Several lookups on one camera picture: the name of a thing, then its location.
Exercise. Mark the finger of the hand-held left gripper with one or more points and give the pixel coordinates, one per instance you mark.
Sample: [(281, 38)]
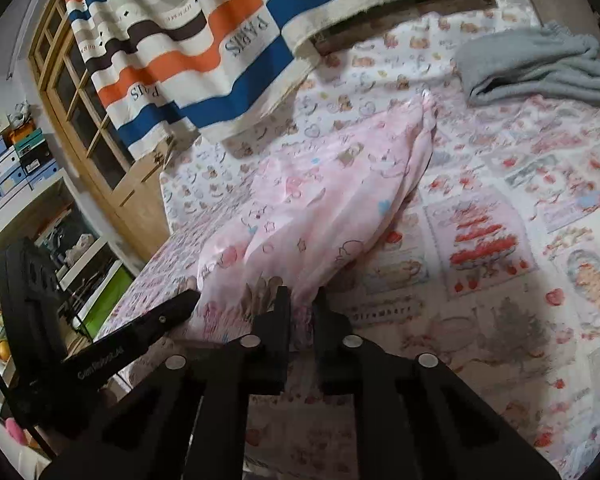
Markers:
[(167, 317)]

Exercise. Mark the wooden glass pane door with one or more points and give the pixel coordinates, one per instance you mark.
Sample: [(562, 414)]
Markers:
[(130, 200)]

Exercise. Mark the green storage bin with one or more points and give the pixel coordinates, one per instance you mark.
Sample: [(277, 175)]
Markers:
[(107, 305)]

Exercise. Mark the blue white storage box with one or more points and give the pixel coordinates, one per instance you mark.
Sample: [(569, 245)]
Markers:
[(17, 175)]

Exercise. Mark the white shelf unit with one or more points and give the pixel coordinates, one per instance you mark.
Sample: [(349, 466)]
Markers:
[(30, 212)]

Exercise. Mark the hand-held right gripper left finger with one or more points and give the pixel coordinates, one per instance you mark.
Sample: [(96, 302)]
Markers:
[(280, 345)]

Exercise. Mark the strawberry patchwork bed sheet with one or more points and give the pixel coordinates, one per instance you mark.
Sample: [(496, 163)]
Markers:
[(480, 270)]

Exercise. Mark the pink printed pants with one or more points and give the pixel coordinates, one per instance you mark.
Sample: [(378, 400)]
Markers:
[(320, 195)]

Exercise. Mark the black storage box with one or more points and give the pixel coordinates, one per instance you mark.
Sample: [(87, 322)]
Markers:
[(37, 160)]

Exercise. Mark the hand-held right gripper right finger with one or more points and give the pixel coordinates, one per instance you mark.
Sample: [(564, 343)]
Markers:
[(325, 352)]

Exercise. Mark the bear print bed sheet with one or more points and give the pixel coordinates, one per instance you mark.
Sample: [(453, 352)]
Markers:
[(380, 75)]

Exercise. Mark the striped cloth curtain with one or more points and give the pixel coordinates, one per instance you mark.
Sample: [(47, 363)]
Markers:
[(205, 35)]

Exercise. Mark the grey folded pants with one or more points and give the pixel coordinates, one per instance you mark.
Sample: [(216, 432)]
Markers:
[(520, 60)]

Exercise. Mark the teal storage box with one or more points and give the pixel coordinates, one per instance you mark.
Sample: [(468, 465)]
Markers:
[(32, 145)]

